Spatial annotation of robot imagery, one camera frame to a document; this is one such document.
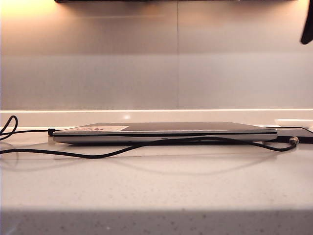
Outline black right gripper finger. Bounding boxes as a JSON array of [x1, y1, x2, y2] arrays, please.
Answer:
[[300, 0, 313, 46]]

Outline black smartphone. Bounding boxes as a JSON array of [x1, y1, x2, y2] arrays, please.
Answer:
[[277, 126, 313, 145]]

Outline black charging cable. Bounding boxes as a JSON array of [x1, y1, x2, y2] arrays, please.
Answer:
[[0, 115, 300, 160]]

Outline small white dish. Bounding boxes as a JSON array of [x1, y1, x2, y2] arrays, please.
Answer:
[[274, 118, 313, 128]]

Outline silver closed laptop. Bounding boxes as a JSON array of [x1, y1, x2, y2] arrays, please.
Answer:
[[50, 121, 279, 145]]

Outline white red-lettered sticker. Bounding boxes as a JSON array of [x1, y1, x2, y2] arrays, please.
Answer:
[[73, 125, 130, 133]]

